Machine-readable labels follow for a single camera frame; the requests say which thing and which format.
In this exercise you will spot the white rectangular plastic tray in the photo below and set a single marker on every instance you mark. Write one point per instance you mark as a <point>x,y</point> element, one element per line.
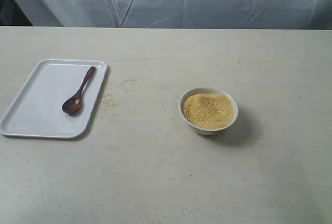
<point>37,109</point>

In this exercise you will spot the white backdrop curtain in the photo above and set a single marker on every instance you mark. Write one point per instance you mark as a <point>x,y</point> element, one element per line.
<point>185,14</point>

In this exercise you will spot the white ceramic bowl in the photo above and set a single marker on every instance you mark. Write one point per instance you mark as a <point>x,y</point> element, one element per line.
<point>207,90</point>

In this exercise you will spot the spilled yellow millet pile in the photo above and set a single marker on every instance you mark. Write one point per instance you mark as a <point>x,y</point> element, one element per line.
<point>115,92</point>

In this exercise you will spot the yellow grain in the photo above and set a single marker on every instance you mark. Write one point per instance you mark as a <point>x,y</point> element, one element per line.
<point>208,111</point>

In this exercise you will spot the dark brown wooden spoon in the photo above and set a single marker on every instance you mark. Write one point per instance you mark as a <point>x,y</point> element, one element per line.
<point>74,103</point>

